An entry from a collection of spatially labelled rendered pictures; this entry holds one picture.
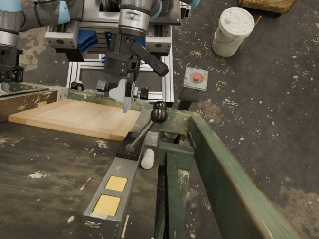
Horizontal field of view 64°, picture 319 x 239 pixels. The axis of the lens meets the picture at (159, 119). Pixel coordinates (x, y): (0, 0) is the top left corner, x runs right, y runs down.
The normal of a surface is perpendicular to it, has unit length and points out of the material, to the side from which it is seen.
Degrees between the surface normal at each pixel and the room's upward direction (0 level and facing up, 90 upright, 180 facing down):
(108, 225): 31
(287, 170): 0
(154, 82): 0
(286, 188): 0
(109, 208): 59
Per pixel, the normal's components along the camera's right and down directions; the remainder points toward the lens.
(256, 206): 0.18, -0.96
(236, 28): 0.07, -0.33
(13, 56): -0.02, 0.18
